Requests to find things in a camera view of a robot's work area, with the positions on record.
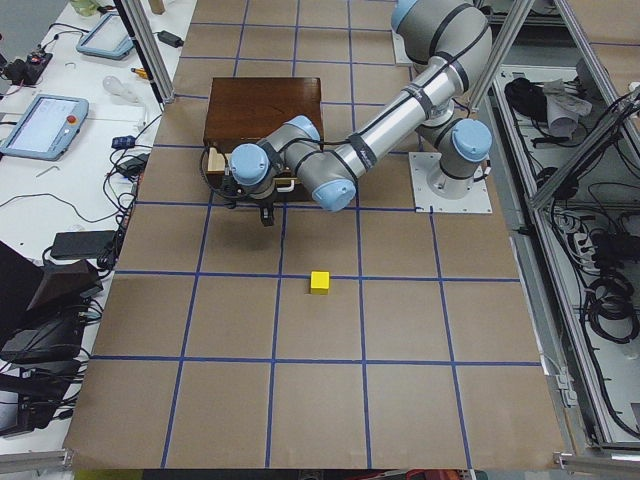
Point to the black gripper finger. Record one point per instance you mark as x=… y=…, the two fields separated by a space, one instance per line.
x=267 y=215

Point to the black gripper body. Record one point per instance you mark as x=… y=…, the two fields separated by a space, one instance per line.
x=265 y=206

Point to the yellow cube block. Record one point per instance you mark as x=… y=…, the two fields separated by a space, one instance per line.
x=320 y=282

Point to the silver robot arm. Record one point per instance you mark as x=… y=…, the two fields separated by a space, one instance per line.
x=450 y=43

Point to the dark wooden drawer cabinet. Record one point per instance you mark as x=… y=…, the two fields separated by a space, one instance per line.
x=247 y=109

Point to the small blue device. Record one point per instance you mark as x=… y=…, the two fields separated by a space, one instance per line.
x=123 y=142

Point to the white light bulb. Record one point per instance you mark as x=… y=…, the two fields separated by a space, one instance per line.
x=115 y=87

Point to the black power adapter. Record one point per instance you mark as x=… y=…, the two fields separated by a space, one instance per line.
x=170 y=39

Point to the black laptop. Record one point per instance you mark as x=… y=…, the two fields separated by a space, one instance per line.
x=82 y=244

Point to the near blue teach pendant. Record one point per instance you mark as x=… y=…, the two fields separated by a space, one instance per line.
x=47 y=128

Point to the blue teach pendant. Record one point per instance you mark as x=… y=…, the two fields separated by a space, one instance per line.
x=47 y=128
x=108 y=39

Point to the far blue teach pendant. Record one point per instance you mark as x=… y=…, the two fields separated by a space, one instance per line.
x=108 y=39

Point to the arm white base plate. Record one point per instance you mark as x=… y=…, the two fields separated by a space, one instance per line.
x=400 y=54
x=435 y=192

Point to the aluminium frame post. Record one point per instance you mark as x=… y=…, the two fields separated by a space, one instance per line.
x=139 y=30

